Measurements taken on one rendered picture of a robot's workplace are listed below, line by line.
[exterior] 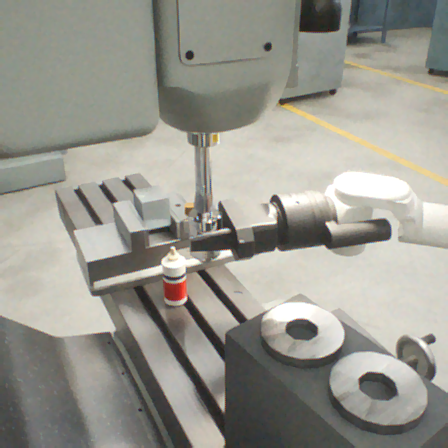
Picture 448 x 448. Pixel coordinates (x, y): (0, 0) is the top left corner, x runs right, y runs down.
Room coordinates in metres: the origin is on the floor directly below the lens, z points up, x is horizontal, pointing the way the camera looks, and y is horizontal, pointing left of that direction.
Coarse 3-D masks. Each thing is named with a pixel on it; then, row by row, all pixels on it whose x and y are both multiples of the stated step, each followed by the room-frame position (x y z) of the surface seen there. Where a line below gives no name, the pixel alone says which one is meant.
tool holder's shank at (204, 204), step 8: (200, 152) 0.64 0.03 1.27; (208, 152) 0.64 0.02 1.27; (200, 160) 0.64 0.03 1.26; (208, 160) 0.64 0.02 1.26; (200, 168) 0.64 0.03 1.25; (208, 168) 0.64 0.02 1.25; (200, 176) 0.64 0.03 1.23; (208, 176) 0.64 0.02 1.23; (200, 184) 0.64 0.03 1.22; (208, 184) 0.64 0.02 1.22; (200, 192) 0.64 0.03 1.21; (208, 192) 0.64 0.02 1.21; (200, 200) 0.64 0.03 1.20; (208, 200) 0.64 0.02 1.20; (200, 208) 0.64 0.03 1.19; (208, 208) 0.64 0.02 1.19; (200, 216) 0.64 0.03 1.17
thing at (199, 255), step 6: (192, 228) 0.64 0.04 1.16; (198, 228) 0.63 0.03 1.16; (204, 228) 0.63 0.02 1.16; (210, 228) 0.63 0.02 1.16; (216, 228) 0.64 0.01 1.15; (192, 234) 0.64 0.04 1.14; (198, 234) 0.63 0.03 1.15; (192, 252) 0.64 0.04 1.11; (198, 252) 0.63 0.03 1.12; (204, 252) 0.63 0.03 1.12; (210, 252) 0.63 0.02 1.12; (216, 252) 0.64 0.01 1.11; (198, 258) 0.63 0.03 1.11; (204, 258) 0.63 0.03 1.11; (210, 258) 0.63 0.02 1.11
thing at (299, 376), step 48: (240, 336) 0.43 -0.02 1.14; (288, 336) 0.42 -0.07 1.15; (336, 336) 0.42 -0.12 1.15; (240, 384) 0.41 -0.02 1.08; (288, 384) 0.36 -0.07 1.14; (336, 384) 0.35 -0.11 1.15; (384, 384) 0.36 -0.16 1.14; (432, 384) 0.36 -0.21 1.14; (240, 432) 0.41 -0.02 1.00; (288, 432) 0.35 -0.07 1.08; (336, 432) 0.31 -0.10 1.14; (384, 432) 0.30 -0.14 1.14; (432, 432) 0.31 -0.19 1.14
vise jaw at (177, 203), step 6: (174, 192) 0.94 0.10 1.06; (174, 198) 0.92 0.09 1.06; (180, 198) 0.92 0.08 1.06; (174, 204) 0.89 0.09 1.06; (180, 204) 0.89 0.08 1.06; (174, 210) 0.87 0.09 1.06; (180, 210) 0.87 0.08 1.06; (174, 216) 0.84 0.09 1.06; (180, 216) 0.84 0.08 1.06; (186, 216) 0.84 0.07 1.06; (174, 222) 0.83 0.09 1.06; (180, 222) 0.82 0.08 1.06; (174, 228) 0.83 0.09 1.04; (180, 228) 0.82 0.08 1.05; (174, 234) 0.84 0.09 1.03; (180, 234) 0.82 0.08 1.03; (186, 234) 0.83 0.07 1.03
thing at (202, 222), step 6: (192, 210) 0.66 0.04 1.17; (216, 210) 0.66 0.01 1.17; (192, 216) 0.64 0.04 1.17; (198, 216) 0.64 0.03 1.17; (210, 216) 0.64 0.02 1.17; (216, 216) 0.64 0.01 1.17; (192, 222) 0.64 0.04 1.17; (198, 222) 0.63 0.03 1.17; (204, 222) 0.63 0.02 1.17; (210, 222) 0.63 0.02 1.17; (216, 222) 0.64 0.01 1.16
